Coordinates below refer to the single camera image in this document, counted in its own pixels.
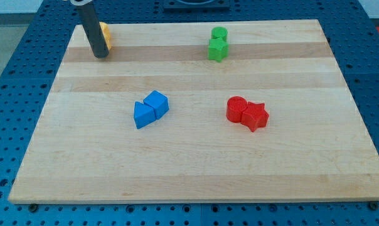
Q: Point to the red star block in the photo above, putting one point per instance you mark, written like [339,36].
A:
[254,116]

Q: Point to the green star block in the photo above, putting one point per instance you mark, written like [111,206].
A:
[217,49]

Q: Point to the blue cube block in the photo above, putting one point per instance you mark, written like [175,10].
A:
[159,102]

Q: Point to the blue triangle block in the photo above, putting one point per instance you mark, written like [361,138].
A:
[143,115]

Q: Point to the red cylinder block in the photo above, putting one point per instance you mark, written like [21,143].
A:
[235,106]

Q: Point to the green cylinder block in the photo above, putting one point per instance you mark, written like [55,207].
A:
[219,32]

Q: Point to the wooden board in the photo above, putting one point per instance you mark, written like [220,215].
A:
[86,149]

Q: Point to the yellow block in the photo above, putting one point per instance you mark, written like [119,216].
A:
[106,33]

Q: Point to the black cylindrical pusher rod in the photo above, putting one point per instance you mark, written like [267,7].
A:
[92,28]

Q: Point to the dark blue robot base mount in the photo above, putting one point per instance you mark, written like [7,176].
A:
[175,5]

